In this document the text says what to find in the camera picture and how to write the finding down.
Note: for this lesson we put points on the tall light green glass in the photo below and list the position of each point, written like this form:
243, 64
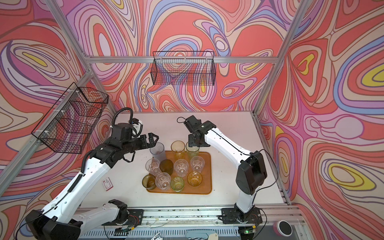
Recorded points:
192, 151

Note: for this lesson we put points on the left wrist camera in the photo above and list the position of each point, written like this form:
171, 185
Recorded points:
138, 125

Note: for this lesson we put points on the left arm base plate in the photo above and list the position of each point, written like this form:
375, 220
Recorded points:
134, 218

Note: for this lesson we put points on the pink tape roll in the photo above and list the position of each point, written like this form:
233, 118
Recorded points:
283, 229

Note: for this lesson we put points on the black wire basket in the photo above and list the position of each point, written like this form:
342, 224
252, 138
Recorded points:
187, 68
70, 125

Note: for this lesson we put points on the tall yellow glass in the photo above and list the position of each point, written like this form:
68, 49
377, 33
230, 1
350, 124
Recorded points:
178, 148

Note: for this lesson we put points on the tall clear glass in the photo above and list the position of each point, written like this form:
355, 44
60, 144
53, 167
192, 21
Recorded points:
181, 167

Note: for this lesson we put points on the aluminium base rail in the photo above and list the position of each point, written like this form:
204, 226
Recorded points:
207, 216

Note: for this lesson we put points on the brown plastic tray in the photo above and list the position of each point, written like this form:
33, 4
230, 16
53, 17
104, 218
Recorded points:
204, 188

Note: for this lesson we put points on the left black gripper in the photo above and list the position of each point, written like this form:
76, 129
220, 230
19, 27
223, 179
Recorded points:
144, 144

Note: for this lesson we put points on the black wire basket left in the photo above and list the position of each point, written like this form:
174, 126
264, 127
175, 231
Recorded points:
70, 125

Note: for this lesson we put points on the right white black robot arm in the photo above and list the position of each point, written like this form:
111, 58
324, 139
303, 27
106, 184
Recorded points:
251, 169

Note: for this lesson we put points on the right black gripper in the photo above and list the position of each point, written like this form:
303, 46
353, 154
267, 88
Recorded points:
191, 142

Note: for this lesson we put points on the small red white card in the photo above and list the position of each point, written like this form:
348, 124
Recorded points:
107, 184

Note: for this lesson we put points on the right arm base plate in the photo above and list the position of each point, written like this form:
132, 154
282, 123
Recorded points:
235, 216

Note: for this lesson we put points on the black wire basket back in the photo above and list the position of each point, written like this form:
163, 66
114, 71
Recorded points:
187, 68

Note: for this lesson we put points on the blue textured glass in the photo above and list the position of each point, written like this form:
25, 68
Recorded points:
158, 152

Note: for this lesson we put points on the tall olive textured glass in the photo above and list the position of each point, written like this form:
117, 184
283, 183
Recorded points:
167, 166

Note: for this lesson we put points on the clear faceted glass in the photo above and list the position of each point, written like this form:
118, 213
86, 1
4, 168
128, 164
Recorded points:
153, 166

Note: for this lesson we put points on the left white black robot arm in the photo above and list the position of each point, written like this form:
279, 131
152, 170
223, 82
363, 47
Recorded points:
57, 220

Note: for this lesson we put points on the short amber textured glass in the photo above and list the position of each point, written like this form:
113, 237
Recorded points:
149, 182

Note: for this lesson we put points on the pale green glass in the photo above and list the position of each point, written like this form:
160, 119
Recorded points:
177, 184

